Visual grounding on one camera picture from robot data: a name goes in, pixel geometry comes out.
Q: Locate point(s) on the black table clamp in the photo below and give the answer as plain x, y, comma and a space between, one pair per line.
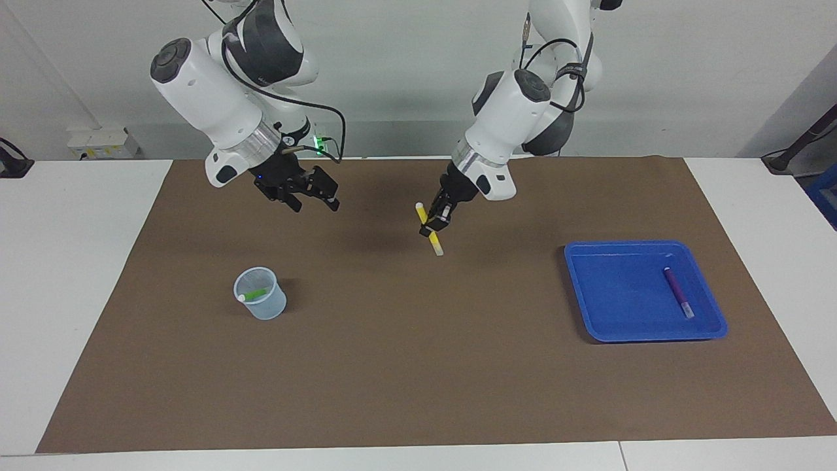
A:
13, 163

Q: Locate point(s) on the black stand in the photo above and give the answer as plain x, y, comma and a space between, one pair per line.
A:
798, 144

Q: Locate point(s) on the green pen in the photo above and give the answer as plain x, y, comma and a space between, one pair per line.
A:
254, 294

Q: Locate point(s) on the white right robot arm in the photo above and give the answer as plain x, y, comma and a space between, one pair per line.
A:
203, 91

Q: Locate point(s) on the clear plastic cup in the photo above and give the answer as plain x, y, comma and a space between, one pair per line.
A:
265, 309

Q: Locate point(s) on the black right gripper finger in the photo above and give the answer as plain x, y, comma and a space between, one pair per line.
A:
292, 201
325, 186

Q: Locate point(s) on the purple pen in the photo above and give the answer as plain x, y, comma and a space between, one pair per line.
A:
677, 291

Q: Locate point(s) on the brown table mat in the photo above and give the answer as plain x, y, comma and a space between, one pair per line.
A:
418, 360

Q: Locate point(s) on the yellow pen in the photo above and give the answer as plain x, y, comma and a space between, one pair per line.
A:
436, 245

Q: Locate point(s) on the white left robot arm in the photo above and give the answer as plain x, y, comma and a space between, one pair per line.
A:
510, 111

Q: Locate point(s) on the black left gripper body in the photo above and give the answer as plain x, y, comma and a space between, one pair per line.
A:
458, 186

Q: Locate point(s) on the blue crate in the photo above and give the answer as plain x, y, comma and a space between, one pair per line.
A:
825, 196

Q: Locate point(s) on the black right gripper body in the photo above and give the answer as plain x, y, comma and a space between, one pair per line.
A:
281, 176

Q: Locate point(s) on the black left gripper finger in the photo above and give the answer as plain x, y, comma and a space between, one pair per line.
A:
433, 219
446, 216

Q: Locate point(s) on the blue plastic tray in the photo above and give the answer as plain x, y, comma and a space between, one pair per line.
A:
621, 301

